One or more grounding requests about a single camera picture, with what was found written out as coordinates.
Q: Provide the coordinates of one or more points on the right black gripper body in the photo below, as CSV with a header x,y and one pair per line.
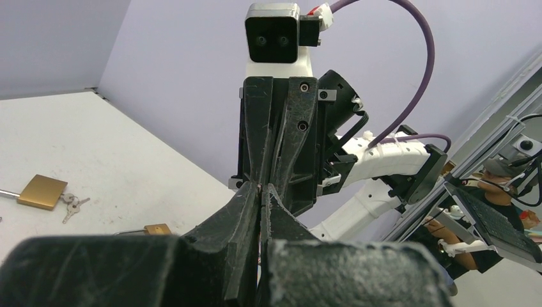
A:
x,y
322,165

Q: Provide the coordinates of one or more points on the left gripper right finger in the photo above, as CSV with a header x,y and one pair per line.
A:
x,y
298,269

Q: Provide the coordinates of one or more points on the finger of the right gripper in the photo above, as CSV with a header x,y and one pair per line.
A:
x,y
296,116
257,103

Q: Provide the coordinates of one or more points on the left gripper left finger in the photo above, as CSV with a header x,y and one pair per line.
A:
x,y
215,264

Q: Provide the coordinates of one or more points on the long-shackle brass padlock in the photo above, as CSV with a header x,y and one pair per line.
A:
x,y
151,229

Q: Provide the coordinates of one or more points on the silver keys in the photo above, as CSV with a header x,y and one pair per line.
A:
x,y
73,205

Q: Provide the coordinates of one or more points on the large brass padlock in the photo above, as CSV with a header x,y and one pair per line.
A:
x,y
41,192

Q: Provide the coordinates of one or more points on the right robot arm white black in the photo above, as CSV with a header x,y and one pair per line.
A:
x,y
398,171

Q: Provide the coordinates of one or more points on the black keyboard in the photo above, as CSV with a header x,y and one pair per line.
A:
x,y
495,230

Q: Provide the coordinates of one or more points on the person in cap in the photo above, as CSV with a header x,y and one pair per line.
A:
x,y
496,190

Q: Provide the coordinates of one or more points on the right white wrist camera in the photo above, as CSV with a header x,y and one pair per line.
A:
x,y
279,37

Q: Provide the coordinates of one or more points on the aluminium frame rail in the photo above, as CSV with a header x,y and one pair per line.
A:
x,y
490,132

